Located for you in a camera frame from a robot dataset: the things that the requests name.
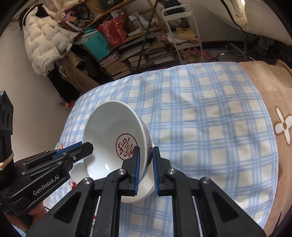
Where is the cherry plate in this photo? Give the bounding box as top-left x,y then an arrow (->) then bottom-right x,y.
68,139 -> 154,203

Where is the red patterned bowl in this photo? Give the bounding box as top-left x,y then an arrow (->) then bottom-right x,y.
83,101 -> 152,180

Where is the person's left hand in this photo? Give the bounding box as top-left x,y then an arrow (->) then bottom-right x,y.
5,202 -> 47,231

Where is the stack of books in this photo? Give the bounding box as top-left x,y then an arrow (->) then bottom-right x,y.
100,51 -> 132,80

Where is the blue plaid tablecloth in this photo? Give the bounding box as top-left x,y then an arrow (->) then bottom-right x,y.
60,62 -> 279,227

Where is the teal shopping bag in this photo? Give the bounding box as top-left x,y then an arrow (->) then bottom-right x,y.
83,29 -> 110,61

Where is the white puffer jacket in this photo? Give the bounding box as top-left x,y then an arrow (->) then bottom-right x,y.
22,4 -> 78,77

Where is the red gift bag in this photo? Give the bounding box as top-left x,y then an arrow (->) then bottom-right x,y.
97,15 -> 128,47

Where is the wooden shelf unit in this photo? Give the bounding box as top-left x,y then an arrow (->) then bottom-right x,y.
74,1 -> 173,79

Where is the black box marked 40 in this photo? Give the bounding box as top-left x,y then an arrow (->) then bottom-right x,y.
99,0 -> 123,10

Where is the tan flower blanket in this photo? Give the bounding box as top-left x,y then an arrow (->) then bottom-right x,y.
239,60 -> 291,236

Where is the white metal trolley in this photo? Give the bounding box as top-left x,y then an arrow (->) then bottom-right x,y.
161,4 -> 204,64

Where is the white duvet bedding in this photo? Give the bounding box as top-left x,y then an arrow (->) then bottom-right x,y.
199,0 -> 291,45

